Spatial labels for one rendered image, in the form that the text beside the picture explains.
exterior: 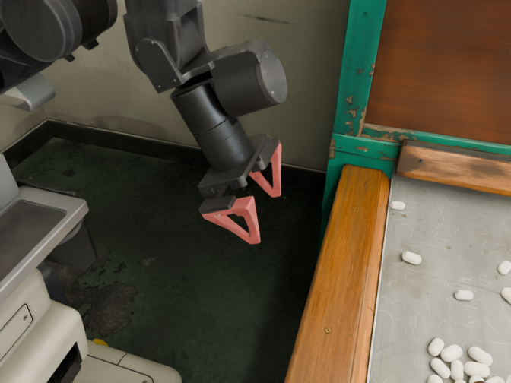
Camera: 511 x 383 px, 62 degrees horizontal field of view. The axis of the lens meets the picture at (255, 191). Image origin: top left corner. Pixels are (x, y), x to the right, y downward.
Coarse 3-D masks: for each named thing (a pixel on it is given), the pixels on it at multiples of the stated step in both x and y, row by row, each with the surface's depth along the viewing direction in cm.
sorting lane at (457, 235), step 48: (432, 192) 101; (384, 240) 89; (432, 240) 89; (480, 240) 89; (384, 288) 79; (432, 288) 79; (480, 288) 79; (384, 336) 72; (432, 336) 72; (480, 336) 72
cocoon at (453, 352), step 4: (452, 344) 69; (444, 348) 68; (448, 348) 68; (452, 348) 68; (456, 348) 68; (460, 348) 68; (444, 352) 68; (448, 352) 67; (452, 352) 67; (456, 352) 67; (460, 352) 68; (444, 356) 67; (448, 356) 67; (452, 356) 67; (456, 356) 67; (460, 356) 68; (444, 360) 68; (448, 360) 67; (452, 360) 67
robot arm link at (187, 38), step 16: (128, 0) 41; (144, 0) 40; (160, 0) 40; (176, 0) 40; (192, 0) 43; (128, 16) 42; (144, 16) 41; (160, 16) 41; (176, 16) 41; (192, 16) 45; (128, 32) 43; (144, 32) 42; (160, 32) 42; (176, 32) 41; (192, 32) 45; (176, 48) 42; (192, 48) 46; (176, 64) 44
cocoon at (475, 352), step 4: (472, 348) 68; (476, 348) 68; (468, 352) 68; (472, 352) 68; (476, 352) 67; (480, 352) 67; (484, 352) 68; (472, 356) 68; (476, 356) 67; (480, 356) 67; (484, 356) 67; (488, 356) 67; (476, 360) 68; (480, 360) 67; (484, 360) 67; (488, 360) 66; (492, 360) 67; (488, 364) 67
